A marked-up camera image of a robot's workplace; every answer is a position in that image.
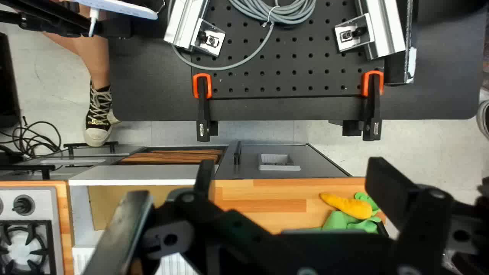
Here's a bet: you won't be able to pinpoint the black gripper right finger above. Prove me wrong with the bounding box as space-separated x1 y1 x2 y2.
366 156 456 275

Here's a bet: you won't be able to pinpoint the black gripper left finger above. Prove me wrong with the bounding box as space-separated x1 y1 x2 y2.
83 189 156 275

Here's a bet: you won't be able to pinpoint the yellow plush toy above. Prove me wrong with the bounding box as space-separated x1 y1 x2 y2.
318 191 382 222

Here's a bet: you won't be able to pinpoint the white toy sink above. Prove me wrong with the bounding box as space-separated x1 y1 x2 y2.
68 145 230 257

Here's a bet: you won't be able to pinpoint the green cloth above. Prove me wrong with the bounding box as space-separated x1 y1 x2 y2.
320 189 390 237

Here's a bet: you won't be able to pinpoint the toy gas stove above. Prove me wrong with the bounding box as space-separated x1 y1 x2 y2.
0 185 68 275

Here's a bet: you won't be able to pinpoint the orange black bar clamp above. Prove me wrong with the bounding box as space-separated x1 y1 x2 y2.
341 69 387 142
191 72 222 144

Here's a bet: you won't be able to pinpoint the grey rectangular tray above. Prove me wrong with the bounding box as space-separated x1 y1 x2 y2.
216 141 352 180

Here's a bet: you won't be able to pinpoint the wooden kitchen counter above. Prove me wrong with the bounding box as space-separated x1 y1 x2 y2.
210 176 401 237

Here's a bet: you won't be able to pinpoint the bare leg with black sneaker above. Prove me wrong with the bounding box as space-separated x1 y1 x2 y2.
43 31 123 150

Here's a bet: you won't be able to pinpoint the black perforated mounting board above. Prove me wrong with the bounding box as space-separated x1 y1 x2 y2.
107 0 488 122

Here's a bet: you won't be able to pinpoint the black floor cables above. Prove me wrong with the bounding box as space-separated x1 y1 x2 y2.
0 118 66 160

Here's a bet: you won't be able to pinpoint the aluminium extrusion bracket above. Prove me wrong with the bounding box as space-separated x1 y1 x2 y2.
334 0 410 61
162 0 228 58

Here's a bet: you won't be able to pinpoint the grey coiled cable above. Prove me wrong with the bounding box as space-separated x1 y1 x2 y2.
172 0 318 73

